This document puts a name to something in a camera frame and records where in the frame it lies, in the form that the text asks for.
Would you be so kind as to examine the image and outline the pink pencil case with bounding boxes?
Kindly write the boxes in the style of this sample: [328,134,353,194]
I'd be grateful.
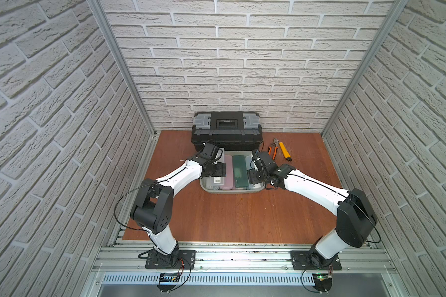
[219,155,234,191]

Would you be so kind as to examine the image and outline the dark green case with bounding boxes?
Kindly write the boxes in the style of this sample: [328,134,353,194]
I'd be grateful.
[232,155,249,189]

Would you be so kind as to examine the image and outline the clear rectangular case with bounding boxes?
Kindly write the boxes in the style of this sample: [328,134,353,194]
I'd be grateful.
[210,149,225,187]

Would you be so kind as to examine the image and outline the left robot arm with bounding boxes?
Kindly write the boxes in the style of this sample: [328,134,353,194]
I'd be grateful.
[130,150,223,257]

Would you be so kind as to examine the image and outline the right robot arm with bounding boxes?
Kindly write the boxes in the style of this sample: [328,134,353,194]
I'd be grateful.
[249,164,378,269]

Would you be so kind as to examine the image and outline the grey plastic storage tray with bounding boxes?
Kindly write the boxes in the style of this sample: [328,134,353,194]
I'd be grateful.
[199,150,264,194]

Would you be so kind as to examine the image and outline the yellow utility knife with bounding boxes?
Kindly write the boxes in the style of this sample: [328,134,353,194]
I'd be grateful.
[279,142,292,162]

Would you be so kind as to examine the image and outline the black plastic toolbox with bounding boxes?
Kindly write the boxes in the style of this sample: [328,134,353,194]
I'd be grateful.
[191,111,263,151]

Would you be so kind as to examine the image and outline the right controller board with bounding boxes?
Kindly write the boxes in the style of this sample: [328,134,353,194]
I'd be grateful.
[312,273,333,293]

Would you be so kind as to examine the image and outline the controller board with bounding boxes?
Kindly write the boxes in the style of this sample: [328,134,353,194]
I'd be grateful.
[312,273,333,293]
[157,273,181,293]

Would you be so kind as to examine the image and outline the left controller board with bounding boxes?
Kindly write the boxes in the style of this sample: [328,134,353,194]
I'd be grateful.
[157,273,181,293]

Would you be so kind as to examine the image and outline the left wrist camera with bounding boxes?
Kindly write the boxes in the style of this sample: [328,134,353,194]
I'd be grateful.
[201,142,224,163]

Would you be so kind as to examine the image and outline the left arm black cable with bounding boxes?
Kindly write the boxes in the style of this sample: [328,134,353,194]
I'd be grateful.
[113,140,224,233]

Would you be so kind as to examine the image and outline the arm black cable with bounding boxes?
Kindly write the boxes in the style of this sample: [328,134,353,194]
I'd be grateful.
[113,140,224,233]
[258,140,382,245]

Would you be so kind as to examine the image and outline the orange handled pliers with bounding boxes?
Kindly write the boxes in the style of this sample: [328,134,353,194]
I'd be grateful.
[268,138,279,160]

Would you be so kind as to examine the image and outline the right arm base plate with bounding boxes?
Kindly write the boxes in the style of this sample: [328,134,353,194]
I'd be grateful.
[289,250,342,271]

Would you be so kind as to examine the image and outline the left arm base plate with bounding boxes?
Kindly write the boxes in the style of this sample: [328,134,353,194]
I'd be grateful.
[145,249,196,271]

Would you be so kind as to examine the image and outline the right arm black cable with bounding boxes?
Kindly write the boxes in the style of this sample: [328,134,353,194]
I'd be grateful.
[258,140,382,245]

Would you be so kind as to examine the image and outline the aluminium mounting rail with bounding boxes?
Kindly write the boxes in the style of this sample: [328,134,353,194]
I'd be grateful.
[91,240,396,273]

